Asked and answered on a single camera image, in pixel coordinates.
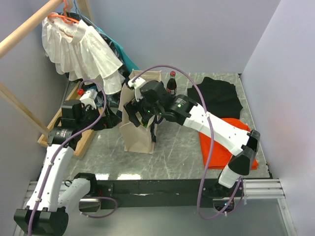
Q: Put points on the teal garment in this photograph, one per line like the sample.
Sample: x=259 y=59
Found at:
x=113 y=84

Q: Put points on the white pleated dress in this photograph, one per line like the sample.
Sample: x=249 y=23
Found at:
x=67 y=46

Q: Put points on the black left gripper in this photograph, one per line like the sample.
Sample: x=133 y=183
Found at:
x=109 y=120

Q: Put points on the orange folded garment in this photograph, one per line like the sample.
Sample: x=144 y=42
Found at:
x=221 y=155

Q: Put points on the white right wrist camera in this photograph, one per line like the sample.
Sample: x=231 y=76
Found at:
x=136 y=86

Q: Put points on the green glass bottle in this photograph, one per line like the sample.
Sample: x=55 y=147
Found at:
x=145 y=122

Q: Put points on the orange clothes hanger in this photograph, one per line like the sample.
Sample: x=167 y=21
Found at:
x=67 y=8

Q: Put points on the wooden hanging rod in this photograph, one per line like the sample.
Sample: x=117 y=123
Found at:
x=26 y=27

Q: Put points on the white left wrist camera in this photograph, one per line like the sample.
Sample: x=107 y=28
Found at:
x=88 y=97

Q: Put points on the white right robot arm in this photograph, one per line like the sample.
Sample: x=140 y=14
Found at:
x=240 y=143

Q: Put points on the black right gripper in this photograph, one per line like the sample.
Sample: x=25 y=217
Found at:
x=131 y=107

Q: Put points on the black folded garment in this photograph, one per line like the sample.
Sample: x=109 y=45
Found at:
x=220 y=98

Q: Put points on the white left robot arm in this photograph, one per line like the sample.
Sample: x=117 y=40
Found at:
x=47 y=211

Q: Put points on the beige canvas tote bag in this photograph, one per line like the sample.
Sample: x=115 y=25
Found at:
x=137 y=139

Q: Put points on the Coca-Cola glass bottle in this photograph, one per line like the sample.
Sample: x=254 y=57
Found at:
x=171 y=86

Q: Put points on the wooden rack base tray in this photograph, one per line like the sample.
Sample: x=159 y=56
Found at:
x=87 y=136

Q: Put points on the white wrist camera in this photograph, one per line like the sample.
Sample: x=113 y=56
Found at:
x=88 y=97
x=136 y=86

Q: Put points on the wooden rack diagonal brace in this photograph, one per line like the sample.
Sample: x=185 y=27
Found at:
x=12 y=100

